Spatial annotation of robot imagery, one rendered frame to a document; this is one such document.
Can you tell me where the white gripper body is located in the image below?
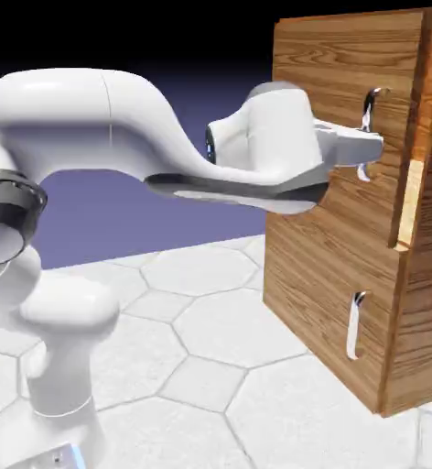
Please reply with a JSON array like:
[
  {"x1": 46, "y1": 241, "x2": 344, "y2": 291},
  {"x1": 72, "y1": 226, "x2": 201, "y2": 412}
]
[{"x1": 312, "y1": 119, "x2": 384, "y2": 169}]

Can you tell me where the wooden cabinet door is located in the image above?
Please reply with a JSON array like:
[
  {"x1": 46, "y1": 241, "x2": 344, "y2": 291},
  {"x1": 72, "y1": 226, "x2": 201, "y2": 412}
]
[
  {"x1": 265, "y1": 9, "x2": 425, "y2": 249},
  {"x1": 262, "y1": 204, "x2": 407, "y2": 415}
]

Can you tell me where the wooden cabinet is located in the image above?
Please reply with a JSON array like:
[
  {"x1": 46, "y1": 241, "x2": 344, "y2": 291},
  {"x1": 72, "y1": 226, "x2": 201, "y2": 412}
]
[{"x1": 262, "y1": 5, "x2": 432, "y2": 418}]

